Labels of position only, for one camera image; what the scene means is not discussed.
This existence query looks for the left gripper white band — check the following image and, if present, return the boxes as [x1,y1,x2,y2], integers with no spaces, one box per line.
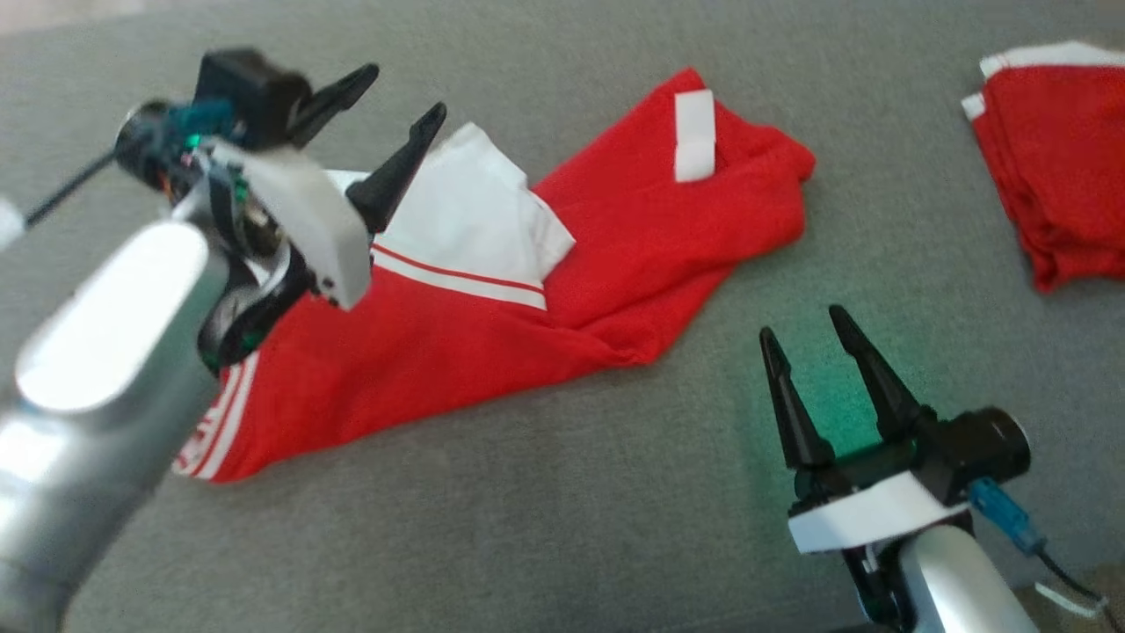
[171,62,448,371]

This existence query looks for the red shorts with white stripes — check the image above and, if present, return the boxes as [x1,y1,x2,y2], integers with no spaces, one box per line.
[961,40,1125,294]

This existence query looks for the grey fabric sofa seat cushion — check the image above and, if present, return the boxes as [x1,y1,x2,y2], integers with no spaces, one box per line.
[0,0,1125,633]

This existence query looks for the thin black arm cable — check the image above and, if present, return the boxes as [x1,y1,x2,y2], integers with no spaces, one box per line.
[25,151,119,228]
[1035,543,1125,633]

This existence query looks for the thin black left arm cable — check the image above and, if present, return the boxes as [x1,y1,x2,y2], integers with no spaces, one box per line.
[25,151,119,228]

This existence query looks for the red and white sports jersey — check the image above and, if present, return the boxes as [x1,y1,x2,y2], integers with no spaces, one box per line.
[171,68,817,484]

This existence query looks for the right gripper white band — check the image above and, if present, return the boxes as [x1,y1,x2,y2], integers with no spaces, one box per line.
[759,304,969,556]

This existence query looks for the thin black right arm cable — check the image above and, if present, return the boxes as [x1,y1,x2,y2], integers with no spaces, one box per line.
[1035,543,1125,633]

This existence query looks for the blue right camera cable plug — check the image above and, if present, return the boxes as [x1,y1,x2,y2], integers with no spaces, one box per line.
[967,478,1048,556]

